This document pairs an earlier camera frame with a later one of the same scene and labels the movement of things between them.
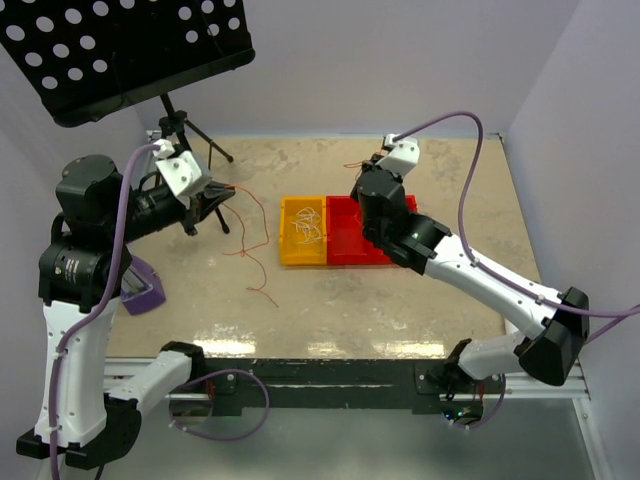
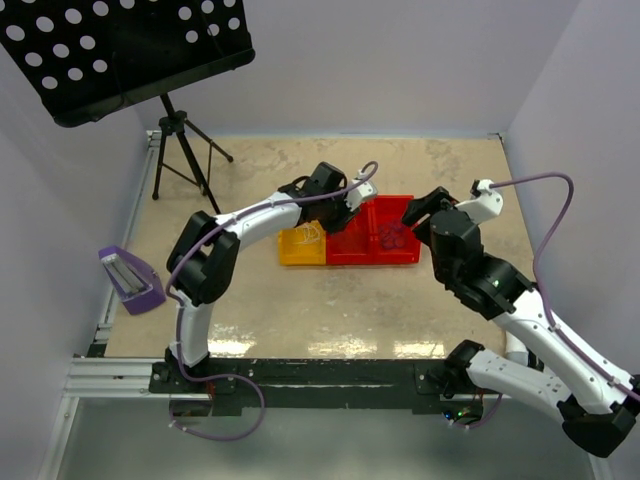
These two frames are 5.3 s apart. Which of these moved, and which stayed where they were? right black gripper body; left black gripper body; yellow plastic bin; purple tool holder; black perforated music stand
Moved: right black gripper body; left black gripper body
Stayed: purple tool holder; black perforated music stand; yellow plastic bin
